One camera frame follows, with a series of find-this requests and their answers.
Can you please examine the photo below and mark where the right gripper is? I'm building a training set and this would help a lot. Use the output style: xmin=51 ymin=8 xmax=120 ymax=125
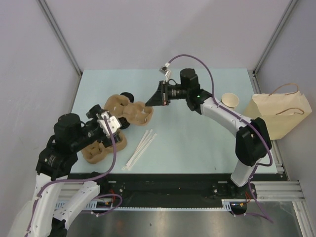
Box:
xmin=147 ymin=80 xmax=190 ymax=106

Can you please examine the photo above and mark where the brown pulp cup carrier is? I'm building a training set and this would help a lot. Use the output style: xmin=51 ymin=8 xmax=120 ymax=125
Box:
xmin=81 ymin=132 xmax=127 ymax=164

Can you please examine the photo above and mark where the single brown pulp carrier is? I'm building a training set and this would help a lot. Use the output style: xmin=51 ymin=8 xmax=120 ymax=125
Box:
xmin=103 ymin=94 xmax=154 ymax=126

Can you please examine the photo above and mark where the black coffee cup lid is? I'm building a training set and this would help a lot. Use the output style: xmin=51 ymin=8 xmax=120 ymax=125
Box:
xmin=121 ymin=92 xmax=134 ymax=103

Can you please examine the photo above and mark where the kraft paper takeout bag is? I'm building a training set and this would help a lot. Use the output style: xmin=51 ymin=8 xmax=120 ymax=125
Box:
xmin=243 ymin=83 xmax=312 ymax=140

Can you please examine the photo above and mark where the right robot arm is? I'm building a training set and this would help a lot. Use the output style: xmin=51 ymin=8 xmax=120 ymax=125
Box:
xmin=146 ymin=66 xmax=273 ymax=198

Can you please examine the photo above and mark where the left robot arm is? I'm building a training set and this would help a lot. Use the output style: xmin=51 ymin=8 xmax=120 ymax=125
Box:
xmin=8 ymin=105 xmax=121 ymax=237

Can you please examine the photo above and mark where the white wrapped straw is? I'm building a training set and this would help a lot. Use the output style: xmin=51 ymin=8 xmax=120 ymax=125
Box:
xmin=123 ymin=130 xmax=155 ymax=171
xmin=127 ymin=133 xmax=158 ymax=171
xmin=122 ymin=129 xmax=153 ymax=170

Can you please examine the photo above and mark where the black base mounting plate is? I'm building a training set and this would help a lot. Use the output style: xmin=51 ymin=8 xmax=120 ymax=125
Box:
xmin=66 ymin=173 xmax=288 ymax=208

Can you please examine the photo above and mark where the stack of paper cups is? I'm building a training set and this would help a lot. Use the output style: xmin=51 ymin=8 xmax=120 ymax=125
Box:
xmin=221 ymin=92 xmax=239 ymax=110

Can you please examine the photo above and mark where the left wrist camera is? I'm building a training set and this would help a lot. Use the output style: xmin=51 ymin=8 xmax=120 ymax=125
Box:
xmin=97 ymin=111 xmax=121 ymax=137

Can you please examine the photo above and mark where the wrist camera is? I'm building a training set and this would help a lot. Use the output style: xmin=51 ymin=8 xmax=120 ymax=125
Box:
xmin=159 ymin=63 xmax=171 ymax=80
xmin=97 ymin=111 xmax=121 ymax=137

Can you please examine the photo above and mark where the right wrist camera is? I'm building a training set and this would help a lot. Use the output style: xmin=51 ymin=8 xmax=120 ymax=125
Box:
xmin=159 ymin=63 xmax=171 ymax=80

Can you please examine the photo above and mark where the white slotted cable duct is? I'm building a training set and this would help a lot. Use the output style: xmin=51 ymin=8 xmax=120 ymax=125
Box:
xmin=54 ymin=199 xmax=234 ymax=212

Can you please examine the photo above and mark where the aluminium frame rail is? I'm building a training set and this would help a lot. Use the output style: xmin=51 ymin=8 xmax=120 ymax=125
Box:
xmin=252 ymin=181 xmax=305 ymax=201

